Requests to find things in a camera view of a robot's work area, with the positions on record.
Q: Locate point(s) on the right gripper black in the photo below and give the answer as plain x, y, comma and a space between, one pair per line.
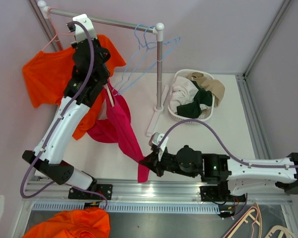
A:
153, 159

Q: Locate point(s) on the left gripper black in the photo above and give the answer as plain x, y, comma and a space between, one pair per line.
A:
103, 54

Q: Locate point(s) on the beige wooden hanger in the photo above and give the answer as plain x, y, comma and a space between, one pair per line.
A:
111, 99

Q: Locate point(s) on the light blue wire hanger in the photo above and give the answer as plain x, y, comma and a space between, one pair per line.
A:
163, 47
123, 81

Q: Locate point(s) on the magenta t shirt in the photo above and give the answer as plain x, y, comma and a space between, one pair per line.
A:
116, 128

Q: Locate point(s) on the green and white t shirt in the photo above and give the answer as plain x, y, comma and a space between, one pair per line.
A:
189, 100

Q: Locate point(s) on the beige t shirt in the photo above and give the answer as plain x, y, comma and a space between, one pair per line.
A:
209, 84

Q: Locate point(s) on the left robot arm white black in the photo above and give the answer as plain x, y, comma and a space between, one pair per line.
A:
70, 80

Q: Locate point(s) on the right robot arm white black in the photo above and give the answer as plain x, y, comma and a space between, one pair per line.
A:
234, 176

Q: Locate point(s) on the orange t shirt on hanger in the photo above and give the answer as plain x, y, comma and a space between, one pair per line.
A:
47, 75

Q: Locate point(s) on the pink hanger on floor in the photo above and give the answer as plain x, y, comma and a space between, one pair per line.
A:
251, 217

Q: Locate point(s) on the beige hanger on floor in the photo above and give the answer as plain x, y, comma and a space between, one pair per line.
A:
282, 232

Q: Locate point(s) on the metal clothes rack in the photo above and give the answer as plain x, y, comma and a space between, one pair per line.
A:
161, 91

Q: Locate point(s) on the orange cloth pile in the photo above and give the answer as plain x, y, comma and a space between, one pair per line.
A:
91, 222

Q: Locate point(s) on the white perforated plastic basket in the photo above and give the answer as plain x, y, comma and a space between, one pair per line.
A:
206, 114

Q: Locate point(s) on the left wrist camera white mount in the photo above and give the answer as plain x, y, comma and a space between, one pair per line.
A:
78, 24

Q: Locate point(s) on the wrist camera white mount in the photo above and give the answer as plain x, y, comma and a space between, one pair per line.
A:
158, 143
78, 24

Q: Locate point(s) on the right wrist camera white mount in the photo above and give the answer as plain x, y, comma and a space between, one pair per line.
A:
158, 143

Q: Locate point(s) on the pink wire hanger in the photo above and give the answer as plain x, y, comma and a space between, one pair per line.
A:
55, 32

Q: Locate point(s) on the aluminium rail frame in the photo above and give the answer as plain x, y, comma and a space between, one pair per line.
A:
150, 192

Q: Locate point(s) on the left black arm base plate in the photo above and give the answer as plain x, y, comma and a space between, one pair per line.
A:
94, 192

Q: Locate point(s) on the slotted grey cable duct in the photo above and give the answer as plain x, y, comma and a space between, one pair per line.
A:
115, 207

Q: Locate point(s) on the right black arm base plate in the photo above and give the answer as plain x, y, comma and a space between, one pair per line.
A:
218, 195

